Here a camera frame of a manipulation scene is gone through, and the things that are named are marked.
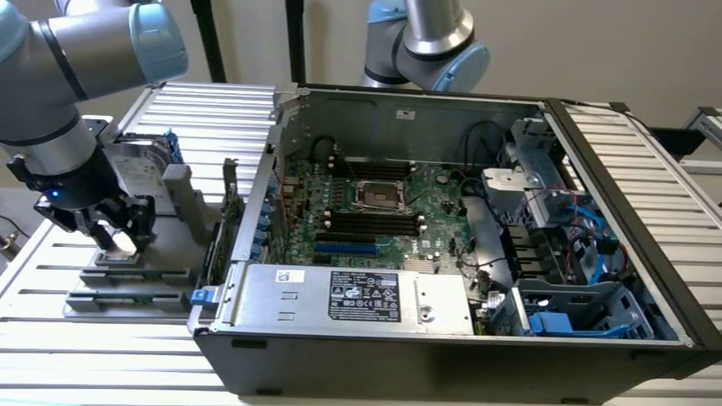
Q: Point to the grey plastic disk carrier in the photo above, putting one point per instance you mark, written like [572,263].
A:
[505,182]

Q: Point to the short black expansion slot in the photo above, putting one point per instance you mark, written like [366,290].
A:
[323,259]

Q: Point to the aluminium frame rail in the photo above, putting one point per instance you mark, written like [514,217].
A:
[705,127]

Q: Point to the black fan shroud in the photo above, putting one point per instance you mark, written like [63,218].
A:
[525,249]

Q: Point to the grey parts rack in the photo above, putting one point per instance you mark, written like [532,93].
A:
[170,254]

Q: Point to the round coin battery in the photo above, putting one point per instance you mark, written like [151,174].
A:
[444,178]

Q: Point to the black stand pole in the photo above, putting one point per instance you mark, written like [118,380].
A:
[295,42]
[211,42]

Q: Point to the silver chipset heatsink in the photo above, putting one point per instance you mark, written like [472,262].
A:
[421,266]

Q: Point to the black box beside table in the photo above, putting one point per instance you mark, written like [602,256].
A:
[674,140]

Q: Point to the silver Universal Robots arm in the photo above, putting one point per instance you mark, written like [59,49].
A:
[57,51]

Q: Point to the green motherboard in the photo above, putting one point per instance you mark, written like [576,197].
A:
[440,220]

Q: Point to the black RAM slot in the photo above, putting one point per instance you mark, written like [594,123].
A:
[376,232]
[376,221]
[373,168]
[376,226]
[373,163]
[376,215]

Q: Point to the silver hard disk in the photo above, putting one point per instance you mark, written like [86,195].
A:
[135,169]

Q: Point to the metal CPU socket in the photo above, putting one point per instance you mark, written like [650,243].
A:
[380,196]

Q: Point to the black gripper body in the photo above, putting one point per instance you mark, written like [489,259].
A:
[79,190]

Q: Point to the black open PC case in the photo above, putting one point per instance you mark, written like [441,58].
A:
[429,368]

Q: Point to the long black expansion slot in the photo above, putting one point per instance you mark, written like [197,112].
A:
[345,238]

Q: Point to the square silver CPU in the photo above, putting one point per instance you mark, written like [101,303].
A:
[119,258]

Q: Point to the metal disk bay cage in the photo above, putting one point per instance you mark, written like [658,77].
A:
[542,169]

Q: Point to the blue expansion slot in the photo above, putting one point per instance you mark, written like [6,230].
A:
[345,249]

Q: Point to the blue plastic disk bay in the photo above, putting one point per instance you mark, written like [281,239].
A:
[570,292]

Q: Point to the green graphics card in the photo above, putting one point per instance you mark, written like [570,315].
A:
[226,228]

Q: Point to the silver power supply unit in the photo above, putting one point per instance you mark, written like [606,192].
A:
[305,304]

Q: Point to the blue case latch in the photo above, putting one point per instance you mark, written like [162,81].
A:
[205,296]

